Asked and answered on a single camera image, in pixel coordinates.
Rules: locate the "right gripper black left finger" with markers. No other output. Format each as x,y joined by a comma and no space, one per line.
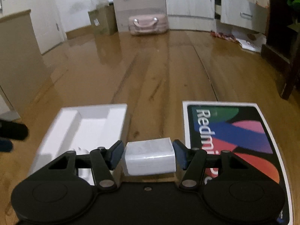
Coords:
105,165

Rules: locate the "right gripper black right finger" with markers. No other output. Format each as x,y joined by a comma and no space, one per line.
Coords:
192,161

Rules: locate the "white charger with prongs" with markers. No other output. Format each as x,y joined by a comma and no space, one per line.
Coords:
149,157

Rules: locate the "Redmi Pad SE box lid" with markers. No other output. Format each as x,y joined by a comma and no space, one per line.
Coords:
245,181

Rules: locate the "white open box tray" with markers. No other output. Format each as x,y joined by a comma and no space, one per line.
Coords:
82,129

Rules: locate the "black sock foot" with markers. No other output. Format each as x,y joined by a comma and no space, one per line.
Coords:
10,130

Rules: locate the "white drawer cabinet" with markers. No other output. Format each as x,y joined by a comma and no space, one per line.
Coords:
23,72

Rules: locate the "red patterned wrapper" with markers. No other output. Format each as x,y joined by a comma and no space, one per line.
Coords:
224,36

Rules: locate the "white papers on floor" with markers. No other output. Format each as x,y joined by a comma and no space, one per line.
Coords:
251,42

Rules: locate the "dark wooden furniture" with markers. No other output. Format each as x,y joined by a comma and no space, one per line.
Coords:
282,42

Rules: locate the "pink suitcase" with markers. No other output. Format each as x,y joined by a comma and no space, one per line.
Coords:
148,24

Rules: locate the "brown cardboard box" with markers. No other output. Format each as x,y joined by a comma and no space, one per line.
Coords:
103,20

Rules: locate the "white door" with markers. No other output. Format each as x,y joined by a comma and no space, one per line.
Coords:
44,19

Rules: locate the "white cabinet with handles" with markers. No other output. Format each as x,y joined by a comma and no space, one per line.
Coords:
210,15

